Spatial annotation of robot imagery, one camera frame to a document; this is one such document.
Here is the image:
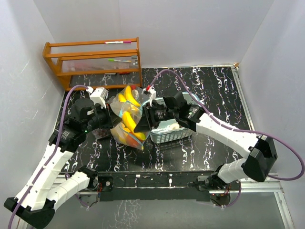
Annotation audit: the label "teal plastic basket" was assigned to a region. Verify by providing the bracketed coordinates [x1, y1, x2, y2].
[150, 92, 196, 144]

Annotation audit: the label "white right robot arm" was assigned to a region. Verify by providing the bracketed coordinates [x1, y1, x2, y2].
[134, 92, 277, 189]

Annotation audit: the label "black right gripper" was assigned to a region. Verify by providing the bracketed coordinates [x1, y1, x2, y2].
[134, 102, 178, 132]

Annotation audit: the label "yellow bananas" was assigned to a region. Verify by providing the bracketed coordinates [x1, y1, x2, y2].
[118, 85, 141, 107]

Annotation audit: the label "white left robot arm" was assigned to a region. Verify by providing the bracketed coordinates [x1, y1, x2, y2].
[4, 99, 121, 229]

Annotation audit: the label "clear zip bag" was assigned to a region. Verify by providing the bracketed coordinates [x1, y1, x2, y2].
[109, 84, 149, 111]
[111, 102, 149, 150]

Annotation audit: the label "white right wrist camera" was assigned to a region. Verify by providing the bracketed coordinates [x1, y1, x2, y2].
[142, 85, 156, 107]

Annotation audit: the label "white mushroom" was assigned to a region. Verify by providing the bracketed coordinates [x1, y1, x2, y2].
[169, 123, 182, 131]

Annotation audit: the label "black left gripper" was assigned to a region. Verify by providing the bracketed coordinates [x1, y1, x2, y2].
[83, 102, 122, 133]

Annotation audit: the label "black metal base rail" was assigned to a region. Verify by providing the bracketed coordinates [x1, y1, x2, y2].
[48, 171, 282, 207]

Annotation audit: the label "wooden rack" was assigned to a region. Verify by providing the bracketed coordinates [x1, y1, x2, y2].
[42, 38, 142, 91]

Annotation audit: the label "green white marker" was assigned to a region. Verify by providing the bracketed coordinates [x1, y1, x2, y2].
[107, 59, 132, 63]

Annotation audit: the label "pink white marker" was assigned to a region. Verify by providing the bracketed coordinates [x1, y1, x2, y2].
[105, 41, 132, 44]

